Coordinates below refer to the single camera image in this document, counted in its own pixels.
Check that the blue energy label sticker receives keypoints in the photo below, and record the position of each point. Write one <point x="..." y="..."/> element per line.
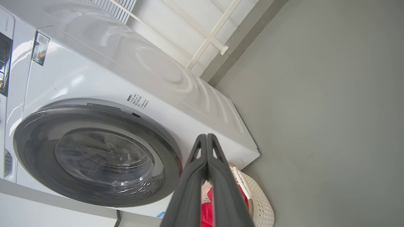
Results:
<point x="161" y="215"/>

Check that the red and white garment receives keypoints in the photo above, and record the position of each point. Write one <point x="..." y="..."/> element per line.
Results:
<point x="206" y="214"/>

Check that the white window blinds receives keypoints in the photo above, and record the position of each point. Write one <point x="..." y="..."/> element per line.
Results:
<point x="120" y="6"/>

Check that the white front-load washing machine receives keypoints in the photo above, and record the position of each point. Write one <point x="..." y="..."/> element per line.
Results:
<point x="94" y="82"/>

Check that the grey concrete ledge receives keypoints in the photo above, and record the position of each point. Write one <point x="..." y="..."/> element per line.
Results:
<point x="246" y="34"/>

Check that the white metal railing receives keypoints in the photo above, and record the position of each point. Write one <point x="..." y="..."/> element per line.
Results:
<point x="208" y="38"/>

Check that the cream laundry basket brown rim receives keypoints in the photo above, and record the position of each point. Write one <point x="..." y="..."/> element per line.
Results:
<point x="262" y="205"/>

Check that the round black washer door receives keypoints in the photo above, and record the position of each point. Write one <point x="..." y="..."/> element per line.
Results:
<point x="38" y="151"/>

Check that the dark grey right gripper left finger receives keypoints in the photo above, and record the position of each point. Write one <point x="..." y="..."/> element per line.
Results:
<point x="184" y="205"/>

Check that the QR code sticker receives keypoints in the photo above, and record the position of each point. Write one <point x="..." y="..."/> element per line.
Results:
<point x="40" y="49"/>

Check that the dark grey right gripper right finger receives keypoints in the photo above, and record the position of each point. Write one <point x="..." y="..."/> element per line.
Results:
<point x="230" y="205"/>

